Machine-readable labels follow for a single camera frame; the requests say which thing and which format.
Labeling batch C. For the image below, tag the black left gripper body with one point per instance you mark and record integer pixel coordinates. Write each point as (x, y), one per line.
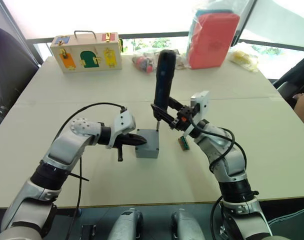
(124, 142)

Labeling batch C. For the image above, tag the dark window post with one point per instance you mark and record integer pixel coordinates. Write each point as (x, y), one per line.
(244, 22)

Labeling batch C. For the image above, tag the black window rail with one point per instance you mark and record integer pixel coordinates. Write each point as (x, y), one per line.
(154, 35)

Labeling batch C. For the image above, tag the grey plastic enclosure box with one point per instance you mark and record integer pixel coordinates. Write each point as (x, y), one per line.
(145, 155)

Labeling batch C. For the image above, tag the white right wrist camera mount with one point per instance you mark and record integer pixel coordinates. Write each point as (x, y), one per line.
(202, 102)

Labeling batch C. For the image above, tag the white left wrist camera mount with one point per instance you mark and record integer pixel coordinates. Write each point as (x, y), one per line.
(124, 122)

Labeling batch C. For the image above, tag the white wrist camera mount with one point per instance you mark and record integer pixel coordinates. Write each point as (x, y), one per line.
(124, 122)
(202, 102)

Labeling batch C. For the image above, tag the silver rounded robot leg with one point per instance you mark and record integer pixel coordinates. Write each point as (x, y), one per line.
(125, 225)
(185, 225)

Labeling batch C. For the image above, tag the dark grey chair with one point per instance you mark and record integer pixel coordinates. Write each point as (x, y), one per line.
(299, 75)

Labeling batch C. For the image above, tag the wooden latch puzzle box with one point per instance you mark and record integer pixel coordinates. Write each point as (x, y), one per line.
(74, 50)

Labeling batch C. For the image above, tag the red foam block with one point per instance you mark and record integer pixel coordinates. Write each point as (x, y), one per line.
(209, 40)

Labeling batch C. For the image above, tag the black chair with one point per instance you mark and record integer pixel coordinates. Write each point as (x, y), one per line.
(7, 75)

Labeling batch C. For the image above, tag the large clear plastic bag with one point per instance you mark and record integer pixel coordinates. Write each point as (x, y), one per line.
(192, 30)

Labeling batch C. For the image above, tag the dark grey fabric cover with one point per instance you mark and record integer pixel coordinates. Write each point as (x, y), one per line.
(289, 220)

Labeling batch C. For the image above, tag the clear bag of small toys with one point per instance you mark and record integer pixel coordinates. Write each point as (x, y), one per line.
(143, 62)

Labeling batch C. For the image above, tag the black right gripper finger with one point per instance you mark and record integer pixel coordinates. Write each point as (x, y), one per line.
(164, 115)
(175, 103)

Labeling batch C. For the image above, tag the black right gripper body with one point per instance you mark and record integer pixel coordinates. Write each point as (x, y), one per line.
(183, 123)

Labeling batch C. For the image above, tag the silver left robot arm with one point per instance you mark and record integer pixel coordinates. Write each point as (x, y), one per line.
(64, 147)

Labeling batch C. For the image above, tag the small wooden block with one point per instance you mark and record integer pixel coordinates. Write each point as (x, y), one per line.
(184, 145)

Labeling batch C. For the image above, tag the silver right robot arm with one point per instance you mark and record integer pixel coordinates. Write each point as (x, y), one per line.
(232, 160)

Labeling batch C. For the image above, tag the teal foam block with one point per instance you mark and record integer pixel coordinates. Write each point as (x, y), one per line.
(212, 11)

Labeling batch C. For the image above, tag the clear bag of yellow items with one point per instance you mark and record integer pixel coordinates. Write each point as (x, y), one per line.
(242, 57)

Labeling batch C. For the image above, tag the grey plastic box lid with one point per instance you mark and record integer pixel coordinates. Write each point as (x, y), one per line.
(151, 135)

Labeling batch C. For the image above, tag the dark blue electric screwdriver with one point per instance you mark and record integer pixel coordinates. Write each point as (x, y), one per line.
(164, 80)

